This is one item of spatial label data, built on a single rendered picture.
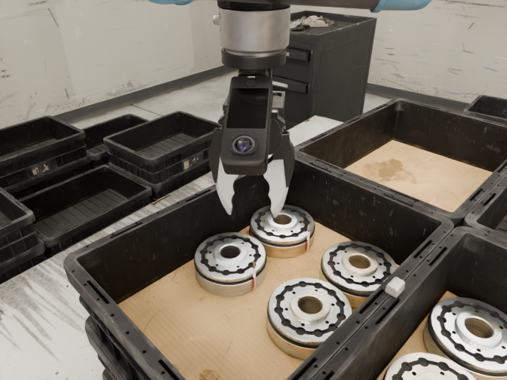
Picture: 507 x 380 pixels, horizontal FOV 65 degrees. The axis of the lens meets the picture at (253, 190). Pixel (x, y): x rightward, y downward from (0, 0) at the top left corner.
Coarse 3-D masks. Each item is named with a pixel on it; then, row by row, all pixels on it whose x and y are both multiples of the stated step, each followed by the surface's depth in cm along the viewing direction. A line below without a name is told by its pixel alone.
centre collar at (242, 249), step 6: (222, 246) 58; (228, 246) 58; (234, 246) 58; (240, 246) 58; (216, 252) 57; (240, 252) 57; (246, 252) 57; (216, 258) 56; (222, 258) 55; (234, 258) 55; (240, 258) 55; (222, 264) 55; (228, 264) 55; (234, 264) 55
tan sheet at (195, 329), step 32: (320, 224) 68; (320, 256) 61; (160, 288) 56; (192, 288) 56; (160, 320) 51; (192, 320) 51; (224, 320) 51; (256, 320) 51; (192, 352) 47; (224, 352) 47; (256, 352) 47
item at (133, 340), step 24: (312, 168) 65; (216, 192) 59; (384, 192) 58; (168, 216) 54; (432, 216) 53; (120, 240) 50; (432, 240) 49; (72, 264) 45; (408, 264) 45; (96, 288) 42; (384, 288) 42; (96, 312) 42; (120, 312) 39; (360, 312) 40; (120, 336) 38; (144, 336) 37; (336, 336) 37; (144, 360) 35; (168, 360) 35; (312, 360) 35
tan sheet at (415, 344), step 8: (448, 296) 54; (456, 296) 54; (424, 320) 51; (416, 336) 49; (408, 344) 48; (416, 344) 48; (424, 344) 48; (400, 352) 47; (408, 352) 47; (416, 352) 47; (424, 352) 47; (392, 360) 46
